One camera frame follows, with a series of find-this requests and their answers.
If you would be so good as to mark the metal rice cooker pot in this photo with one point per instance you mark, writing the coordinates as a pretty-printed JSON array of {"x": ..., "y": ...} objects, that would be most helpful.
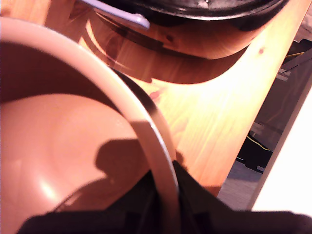
[{"x": 61, "y": 134}]

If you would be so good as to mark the black Philips rice cooker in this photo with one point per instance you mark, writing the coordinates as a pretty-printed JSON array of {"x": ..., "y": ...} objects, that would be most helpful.
[{"x": 219, "y": 9}]

